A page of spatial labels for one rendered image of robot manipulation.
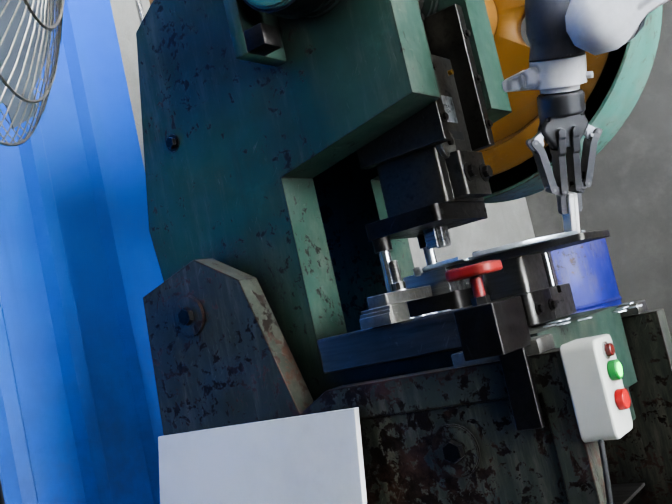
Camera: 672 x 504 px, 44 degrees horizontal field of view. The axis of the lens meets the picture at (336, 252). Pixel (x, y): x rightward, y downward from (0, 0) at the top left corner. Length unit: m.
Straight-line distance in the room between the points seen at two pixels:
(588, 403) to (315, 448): 0.46
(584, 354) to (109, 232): 1.59
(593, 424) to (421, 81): 0.61
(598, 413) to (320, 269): 0.60
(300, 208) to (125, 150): 1.14
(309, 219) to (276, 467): 0.45
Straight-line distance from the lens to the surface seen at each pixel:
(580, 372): 1.17
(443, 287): 1.46
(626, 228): 4.86
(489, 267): 1.12
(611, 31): 1.27
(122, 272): 2.41
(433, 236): 1.53
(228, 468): 1.54
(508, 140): 1.85
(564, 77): 1.37
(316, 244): 1.54
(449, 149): 1.49
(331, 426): 1.37
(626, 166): 4.86
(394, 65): 1.38
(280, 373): 1.45
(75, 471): 2.27
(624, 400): 1.18
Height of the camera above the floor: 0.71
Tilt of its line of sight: 5 degrees up
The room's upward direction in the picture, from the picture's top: 13 degrees counter-clockwise
